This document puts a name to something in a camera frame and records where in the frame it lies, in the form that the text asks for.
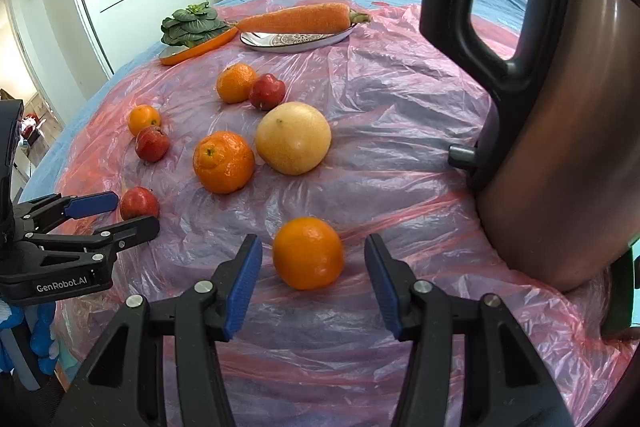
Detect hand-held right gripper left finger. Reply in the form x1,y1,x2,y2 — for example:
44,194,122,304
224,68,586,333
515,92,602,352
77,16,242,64
50,234,264,427

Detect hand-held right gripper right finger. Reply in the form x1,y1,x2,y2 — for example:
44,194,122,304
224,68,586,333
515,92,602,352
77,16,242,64
364,233,576,427

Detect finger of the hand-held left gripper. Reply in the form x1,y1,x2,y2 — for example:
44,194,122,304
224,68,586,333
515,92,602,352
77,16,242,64
14,190,121,234
24,215,161,266

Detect red apple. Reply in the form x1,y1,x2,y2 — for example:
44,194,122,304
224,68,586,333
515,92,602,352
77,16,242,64
119,187,160,221
135,126,170,164

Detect large smooth orange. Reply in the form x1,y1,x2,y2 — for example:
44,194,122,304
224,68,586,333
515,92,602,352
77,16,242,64
273,217,346,291

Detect bumpy mandarin orange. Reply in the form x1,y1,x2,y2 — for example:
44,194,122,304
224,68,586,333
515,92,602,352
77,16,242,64
193,131,256,195

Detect yellow pomelo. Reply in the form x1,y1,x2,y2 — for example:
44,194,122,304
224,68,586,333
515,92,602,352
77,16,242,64
255,102,333,176

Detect dark plum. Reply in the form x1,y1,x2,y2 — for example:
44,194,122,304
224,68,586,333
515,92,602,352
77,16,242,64
249,74,287,112

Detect blue white cloth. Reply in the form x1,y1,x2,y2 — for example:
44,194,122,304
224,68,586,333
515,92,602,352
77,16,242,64
0,299,58,390

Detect small orange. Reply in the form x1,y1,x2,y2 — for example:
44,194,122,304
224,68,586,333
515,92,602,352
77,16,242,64
127,105,162,138

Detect medium orange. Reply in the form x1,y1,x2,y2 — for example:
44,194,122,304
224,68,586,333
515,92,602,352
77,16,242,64
216,63,258,104

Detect red plastic bag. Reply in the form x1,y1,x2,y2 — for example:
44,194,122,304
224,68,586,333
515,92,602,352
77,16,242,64
52,0,640,427

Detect orange plate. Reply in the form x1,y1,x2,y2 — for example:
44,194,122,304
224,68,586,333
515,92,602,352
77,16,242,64
158,24,240,66

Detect green bok choy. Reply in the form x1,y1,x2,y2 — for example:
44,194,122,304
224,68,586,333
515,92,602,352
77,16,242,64
160,2,228,48

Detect white patterned plate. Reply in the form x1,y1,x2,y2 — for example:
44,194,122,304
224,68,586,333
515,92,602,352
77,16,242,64
240,23,353,54

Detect large carrot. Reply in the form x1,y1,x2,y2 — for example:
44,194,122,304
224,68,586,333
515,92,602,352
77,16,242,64
235,4,372,35

